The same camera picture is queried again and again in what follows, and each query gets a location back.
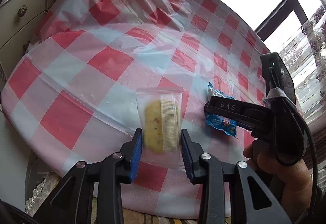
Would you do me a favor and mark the black cable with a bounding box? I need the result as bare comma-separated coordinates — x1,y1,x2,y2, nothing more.
267,67,319,224

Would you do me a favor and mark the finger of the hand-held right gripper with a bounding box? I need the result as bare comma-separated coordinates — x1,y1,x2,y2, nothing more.
204,96,272,136

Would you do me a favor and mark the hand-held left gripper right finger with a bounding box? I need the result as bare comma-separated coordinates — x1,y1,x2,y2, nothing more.
180,129,292,224

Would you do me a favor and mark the lace table trim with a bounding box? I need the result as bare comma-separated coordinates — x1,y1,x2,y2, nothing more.
25,172,62,215

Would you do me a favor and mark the blue snack packet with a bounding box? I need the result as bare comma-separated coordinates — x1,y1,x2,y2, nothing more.
205,82,239,138

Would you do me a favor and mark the clear cookie packet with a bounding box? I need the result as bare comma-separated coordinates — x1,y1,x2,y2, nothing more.
136,88,184,170

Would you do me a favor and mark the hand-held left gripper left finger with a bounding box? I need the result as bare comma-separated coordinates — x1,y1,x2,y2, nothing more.
36,128,143,224

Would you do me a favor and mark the dark beaded curtain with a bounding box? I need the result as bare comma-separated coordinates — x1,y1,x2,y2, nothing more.
306,122,326,176

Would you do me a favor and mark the red white checked tablecloth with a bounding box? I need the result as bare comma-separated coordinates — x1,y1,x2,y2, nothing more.
0,0,304,220

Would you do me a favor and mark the dark window frame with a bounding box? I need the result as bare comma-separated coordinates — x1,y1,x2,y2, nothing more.
248,0,326,41

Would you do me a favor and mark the person's right hand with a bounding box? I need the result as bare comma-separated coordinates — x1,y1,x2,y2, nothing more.
243,141,313,215

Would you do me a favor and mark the white lace curtain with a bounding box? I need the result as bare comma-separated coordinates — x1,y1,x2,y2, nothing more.
279,5,326,123

